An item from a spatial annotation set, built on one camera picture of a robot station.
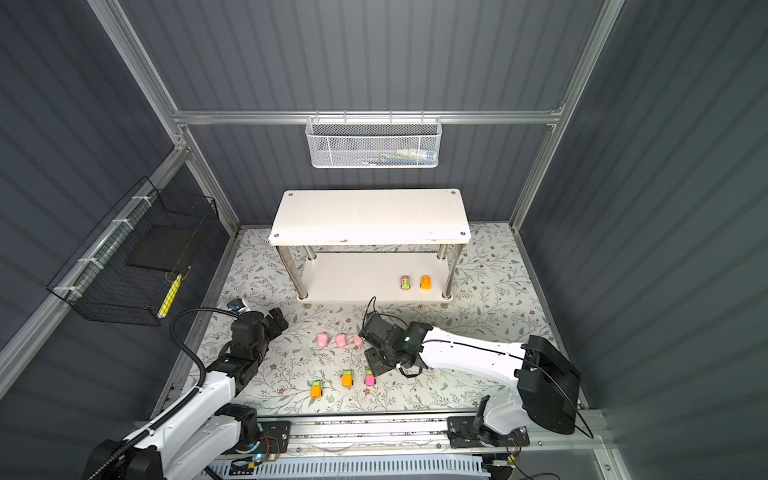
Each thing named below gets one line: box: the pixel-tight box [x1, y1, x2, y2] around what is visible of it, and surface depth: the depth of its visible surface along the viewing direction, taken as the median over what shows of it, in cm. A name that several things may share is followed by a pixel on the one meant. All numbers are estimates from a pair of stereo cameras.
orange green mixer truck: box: [341, 370, 354, 387], surface depth 82 cm
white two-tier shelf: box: [268, 188, 471, 303], surface depth 82 cm
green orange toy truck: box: [311, 381, 323, 399], surface depth 81 cm
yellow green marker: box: [157, 273, 183, 318], surface depth 70 cm
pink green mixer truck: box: [364, 370, 377, 387], surface depth 82 cm
